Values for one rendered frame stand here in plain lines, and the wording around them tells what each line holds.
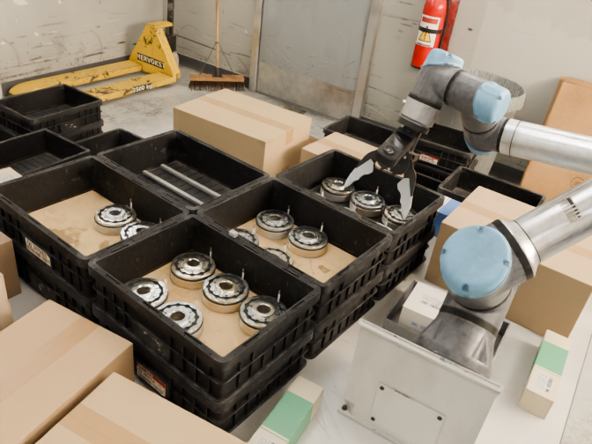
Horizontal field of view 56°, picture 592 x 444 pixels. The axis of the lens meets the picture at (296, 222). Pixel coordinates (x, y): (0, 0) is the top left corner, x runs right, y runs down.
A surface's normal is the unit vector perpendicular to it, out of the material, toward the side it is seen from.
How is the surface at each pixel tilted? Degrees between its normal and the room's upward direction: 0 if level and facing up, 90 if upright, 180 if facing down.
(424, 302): 0
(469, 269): 50
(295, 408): 0
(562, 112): 81
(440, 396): 90
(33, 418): 0
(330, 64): 90
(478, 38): 90
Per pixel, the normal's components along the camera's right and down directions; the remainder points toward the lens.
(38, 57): 0.83, 0.38
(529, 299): -0.58, 0.37
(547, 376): 0.12, -0.84
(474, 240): -0.47, -0.31
